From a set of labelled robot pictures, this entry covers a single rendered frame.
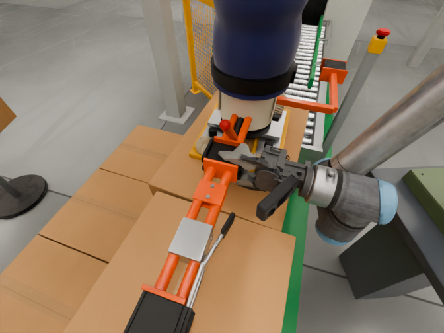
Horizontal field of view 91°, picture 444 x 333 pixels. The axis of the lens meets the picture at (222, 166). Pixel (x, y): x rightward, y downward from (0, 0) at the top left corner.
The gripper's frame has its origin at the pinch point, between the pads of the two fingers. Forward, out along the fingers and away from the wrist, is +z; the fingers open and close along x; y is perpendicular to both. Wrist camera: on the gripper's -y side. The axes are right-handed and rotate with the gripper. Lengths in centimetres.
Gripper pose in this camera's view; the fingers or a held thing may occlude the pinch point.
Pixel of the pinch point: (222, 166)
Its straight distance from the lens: 52.9
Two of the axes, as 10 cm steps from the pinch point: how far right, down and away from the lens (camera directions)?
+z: -9.4, -2.6, 2.1
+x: 0.0, -6.5, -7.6
